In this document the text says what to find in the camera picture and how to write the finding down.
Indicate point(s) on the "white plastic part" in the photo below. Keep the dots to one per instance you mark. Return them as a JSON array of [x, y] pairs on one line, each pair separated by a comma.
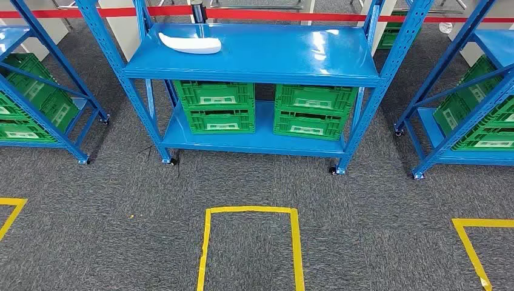
[[188, 45]]

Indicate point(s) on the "red barrier belt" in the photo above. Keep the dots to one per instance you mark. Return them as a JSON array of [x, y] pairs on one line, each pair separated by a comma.
[[281, 16]]

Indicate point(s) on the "black stanchion post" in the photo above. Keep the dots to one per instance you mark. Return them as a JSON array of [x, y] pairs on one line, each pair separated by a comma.
[[198, 10]]

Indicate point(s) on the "blue metal shelf rack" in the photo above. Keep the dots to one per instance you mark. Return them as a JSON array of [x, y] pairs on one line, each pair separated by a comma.
[[10, 38], [498, 44], [257, 52]]

